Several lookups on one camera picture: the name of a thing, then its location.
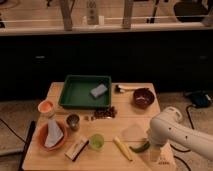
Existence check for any wooden block eraser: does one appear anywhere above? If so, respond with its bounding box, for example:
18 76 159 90
65 137 89 161

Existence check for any metal cup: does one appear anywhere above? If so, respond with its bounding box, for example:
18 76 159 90
66 114 80 131

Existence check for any orange bowl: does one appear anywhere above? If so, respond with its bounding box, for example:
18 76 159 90
36 121 68 151

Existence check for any dark blue floor device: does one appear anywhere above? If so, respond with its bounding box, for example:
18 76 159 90
184 91 211 108

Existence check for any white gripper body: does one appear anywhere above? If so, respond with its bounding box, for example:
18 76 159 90
147 130 166 162

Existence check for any dark red bowl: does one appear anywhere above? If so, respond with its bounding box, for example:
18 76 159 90
133 88 155 109

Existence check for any yellow corn cob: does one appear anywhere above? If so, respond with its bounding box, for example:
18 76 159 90
113 137 132 161

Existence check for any grey sponge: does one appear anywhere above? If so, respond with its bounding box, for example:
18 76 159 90
90 84 108 98

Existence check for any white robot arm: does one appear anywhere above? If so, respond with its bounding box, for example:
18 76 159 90
148 106 213 161

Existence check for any small orange cup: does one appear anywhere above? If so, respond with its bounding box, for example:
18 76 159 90
38 100 54 118

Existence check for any black cable on floor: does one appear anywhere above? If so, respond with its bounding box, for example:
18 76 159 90
169 104 203 171

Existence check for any green plastic tray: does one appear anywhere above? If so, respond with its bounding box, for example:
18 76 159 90
58 75 111 109

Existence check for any green pepper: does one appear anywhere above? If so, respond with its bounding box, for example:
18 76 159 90
129 141 150 153

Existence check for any brush with white handle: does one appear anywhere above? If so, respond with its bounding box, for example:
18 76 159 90
115 84 137 93

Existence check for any white folded cloth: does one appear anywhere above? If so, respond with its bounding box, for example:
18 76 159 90
45 119 64 148

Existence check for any bunch of dark grapes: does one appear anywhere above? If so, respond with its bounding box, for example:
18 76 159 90
84 106 117 121

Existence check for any green plastic cup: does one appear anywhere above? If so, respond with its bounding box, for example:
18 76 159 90
89 134 104 151

